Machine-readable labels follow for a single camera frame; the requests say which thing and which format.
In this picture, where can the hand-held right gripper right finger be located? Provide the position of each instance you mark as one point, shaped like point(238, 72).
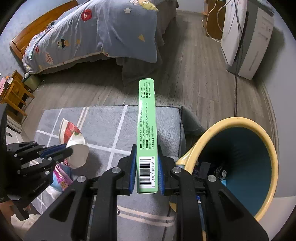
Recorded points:
point(161, 176)

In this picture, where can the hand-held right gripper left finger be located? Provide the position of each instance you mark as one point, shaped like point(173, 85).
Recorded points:
point(132, 171)

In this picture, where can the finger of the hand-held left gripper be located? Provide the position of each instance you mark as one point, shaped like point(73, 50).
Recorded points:
point(55, 148)
point(62, 154)

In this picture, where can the white red printed paper wrapper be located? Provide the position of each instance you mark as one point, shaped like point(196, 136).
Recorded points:
point(77, 155)

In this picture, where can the pink snack wrapper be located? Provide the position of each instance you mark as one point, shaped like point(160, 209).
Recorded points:
point(61, 178)

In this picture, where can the green medicine box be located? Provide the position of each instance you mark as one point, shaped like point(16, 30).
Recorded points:
point(148, 139)

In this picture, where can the yellow-rimmed teal trash bin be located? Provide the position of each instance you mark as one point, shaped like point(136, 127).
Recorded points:
point(249, 162)

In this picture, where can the grey checked cushion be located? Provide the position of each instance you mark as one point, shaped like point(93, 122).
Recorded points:
point(104, 129)

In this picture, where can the small wooden stool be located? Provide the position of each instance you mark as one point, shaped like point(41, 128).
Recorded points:
point(13, 92)

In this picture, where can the small green bin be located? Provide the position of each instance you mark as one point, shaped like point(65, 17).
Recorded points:
point(32, 82)

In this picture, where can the pink box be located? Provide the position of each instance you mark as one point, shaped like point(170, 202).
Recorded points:
point(1, 84)

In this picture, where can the grey bed sheet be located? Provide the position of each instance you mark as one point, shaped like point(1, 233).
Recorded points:
point(138, 71)

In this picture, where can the bed with cartoon duvet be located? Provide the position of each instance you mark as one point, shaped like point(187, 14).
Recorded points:
point(111, 27)

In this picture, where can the white air purifier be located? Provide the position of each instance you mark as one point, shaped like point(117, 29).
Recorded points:
point(254, 46)

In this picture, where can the wooden side cabinet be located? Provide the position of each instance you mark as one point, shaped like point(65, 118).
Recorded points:
point(219, 25)

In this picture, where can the wooden bed frame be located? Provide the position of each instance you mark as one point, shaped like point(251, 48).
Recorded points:
point(30, 34)

